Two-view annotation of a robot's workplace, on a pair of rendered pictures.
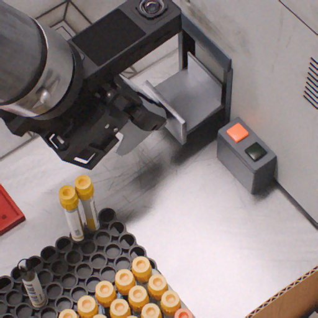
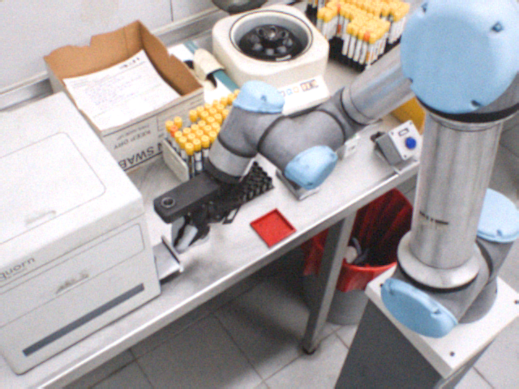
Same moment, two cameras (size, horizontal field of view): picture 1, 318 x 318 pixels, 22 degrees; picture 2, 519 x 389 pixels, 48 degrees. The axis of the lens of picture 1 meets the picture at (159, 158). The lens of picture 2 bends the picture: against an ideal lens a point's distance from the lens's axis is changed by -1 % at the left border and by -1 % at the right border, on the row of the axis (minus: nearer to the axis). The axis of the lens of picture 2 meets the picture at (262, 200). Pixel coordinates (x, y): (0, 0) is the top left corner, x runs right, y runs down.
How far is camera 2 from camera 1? 1.11 m
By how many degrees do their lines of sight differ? 69
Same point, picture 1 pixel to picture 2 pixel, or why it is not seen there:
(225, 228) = (150, 215)
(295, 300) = (128, 130)
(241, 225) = not seen: hidden behind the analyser
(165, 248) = not seen: hidden behind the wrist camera
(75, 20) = not seen: outside the picture
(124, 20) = (183, 197)
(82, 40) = (206, 189)
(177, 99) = (164, 260)
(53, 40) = (215, 146)
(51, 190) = (237, 237)
